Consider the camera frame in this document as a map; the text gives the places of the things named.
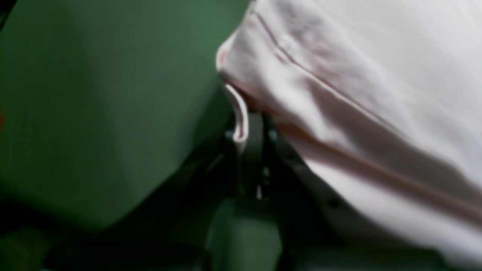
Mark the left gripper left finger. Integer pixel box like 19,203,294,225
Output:
42,129,236,271

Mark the green table cloth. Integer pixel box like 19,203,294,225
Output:
1,0,281,271

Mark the pink t-shirt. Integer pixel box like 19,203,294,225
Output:
217,0,481,269

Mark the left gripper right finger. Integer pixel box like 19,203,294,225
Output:
245,113,445,271

